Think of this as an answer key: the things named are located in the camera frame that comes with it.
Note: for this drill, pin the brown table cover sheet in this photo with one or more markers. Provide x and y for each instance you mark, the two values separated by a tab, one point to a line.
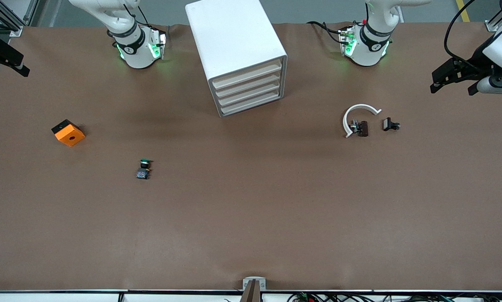
251	209

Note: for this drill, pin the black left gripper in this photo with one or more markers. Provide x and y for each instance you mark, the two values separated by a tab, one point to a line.
477	59

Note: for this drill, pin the small black clip component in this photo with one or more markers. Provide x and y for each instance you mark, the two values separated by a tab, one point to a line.
388	124

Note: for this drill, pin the green push button switch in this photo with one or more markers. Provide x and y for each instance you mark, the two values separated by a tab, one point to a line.
142	173

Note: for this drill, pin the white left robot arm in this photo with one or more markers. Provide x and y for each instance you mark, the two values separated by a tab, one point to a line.
368	54

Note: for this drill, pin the aluminium frame profile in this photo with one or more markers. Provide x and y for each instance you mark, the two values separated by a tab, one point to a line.
491	26
1	18

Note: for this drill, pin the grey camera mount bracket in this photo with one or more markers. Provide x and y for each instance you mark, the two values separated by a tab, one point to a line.
246	282

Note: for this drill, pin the orange box with black base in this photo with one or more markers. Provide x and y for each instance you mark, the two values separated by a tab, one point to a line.
70	136

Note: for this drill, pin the dark brown electrical component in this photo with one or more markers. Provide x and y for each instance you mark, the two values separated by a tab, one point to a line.
363	128

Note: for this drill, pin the white drawer cabinet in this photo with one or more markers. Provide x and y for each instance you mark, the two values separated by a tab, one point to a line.
230	37

